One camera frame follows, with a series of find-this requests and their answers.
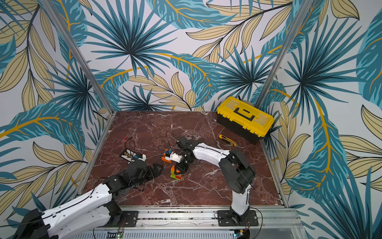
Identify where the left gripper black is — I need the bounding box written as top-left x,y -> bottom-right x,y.
130,163 -> 164,189

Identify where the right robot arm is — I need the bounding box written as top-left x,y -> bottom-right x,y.
175,137 -> 255,221

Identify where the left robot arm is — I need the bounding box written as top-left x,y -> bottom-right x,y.
13,160 -> 163,239

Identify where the black charging board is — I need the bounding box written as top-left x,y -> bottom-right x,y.
120,149 -> 139,162

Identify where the yellow utility knife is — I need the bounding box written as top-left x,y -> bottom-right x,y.
218,134 -> 237,147

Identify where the yellow black toolbox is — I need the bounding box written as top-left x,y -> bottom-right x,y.
216,97 -> 275,144

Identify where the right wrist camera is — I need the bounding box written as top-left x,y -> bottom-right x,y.
170,152 -> 183,163

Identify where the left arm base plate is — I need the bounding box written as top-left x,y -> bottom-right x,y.
101,211 -> 138,228

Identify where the aluminium front rail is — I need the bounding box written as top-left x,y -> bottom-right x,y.
44,205 -> 308,239

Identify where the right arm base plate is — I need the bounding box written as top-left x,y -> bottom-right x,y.
215,210 -> 259,227

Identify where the left aluminium frame post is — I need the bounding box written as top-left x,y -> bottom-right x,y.
40,0 -> 114,114

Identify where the aluminium frame post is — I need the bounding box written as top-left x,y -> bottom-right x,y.
40,0 -> 114,114
255,1 -> 313,109

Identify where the right aluminium frame post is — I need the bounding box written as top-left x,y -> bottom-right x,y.
255,1 -> 313,109

